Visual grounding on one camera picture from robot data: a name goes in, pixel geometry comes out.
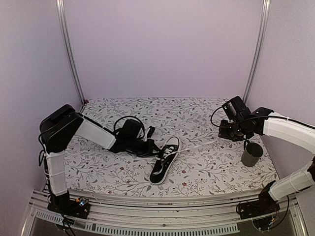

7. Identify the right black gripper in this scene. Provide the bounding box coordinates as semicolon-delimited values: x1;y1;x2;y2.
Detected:
219;119;246;141

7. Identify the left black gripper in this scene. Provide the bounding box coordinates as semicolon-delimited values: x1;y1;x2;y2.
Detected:
127;138;162;158

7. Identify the black white canvas sneaker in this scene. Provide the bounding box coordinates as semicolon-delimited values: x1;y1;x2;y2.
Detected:
149;136;181;185

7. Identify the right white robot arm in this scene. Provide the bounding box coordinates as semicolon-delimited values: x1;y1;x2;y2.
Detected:
219;96;315;214

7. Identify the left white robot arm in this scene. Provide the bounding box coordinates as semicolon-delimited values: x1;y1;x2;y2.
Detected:
39;104;161;213

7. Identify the grey metal mug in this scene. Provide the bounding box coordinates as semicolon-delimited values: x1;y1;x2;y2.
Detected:
241;140;263;167

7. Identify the floral patterned table mat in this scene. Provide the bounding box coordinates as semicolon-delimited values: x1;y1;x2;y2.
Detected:
48;97;283;197

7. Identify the right black looped cable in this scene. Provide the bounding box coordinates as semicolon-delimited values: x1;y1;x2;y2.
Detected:
210;106;226;128

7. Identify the black looped cable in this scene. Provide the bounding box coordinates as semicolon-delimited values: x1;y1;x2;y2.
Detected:
210;106;226;128
113;116;146;138

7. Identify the left black looped cable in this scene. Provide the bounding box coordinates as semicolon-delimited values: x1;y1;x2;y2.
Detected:
113;116;146;138

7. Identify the front aluminium rail frame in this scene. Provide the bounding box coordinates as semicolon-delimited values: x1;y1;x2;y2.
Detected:
21;189;309;236

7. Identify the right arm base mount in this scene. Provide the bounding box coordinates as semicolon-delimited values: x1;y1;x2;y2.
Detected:
236;198;280;219

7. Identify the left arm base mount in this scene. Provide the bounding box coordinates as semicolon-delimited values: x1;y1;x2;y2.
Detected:
47;192;91;219

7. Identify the right aluminium frame post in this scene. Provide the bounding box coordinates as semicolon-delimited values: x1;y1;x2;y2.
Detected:
243;0;271;104

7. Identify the aluminium frame post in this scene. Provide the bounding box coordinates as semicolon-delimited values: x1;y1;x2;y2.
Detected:
243;0;271;104
56;0;86;105

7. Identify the left aluminium frame post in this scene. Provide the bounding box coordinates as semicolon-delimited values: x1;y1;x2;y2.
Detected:
56;0;86;105

